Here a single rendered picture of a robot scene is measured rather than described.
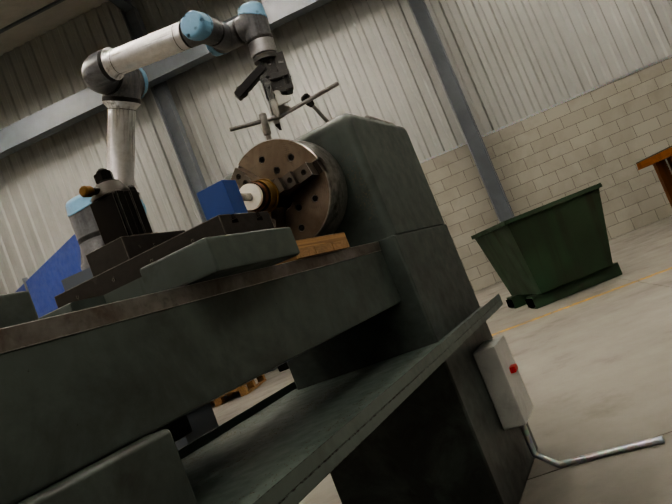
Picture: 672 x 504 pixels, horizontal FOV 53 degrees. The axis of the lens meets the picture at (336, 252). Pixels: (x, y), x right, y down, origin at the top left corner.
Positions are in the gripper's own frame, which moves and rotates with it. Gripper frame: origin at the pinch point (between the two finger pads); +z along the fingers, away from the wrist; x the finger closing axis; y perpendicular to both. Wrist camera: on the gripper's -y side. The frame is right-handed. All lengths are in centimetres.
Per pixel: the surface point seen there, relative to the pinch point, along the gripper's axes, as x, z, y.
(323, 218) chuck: -9.2, 29.7, 4.2
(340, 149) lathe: 2.3, 11.1, 15.4
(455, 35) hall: 942, -285, 382
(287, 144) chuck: -7.4, 7.4, 0.7
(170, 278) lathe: -78, 38, -28
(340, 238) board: -24.6, 36.9, 5.7
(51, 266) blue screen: 553, -47, -251
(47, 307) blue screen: 595, -9, -281
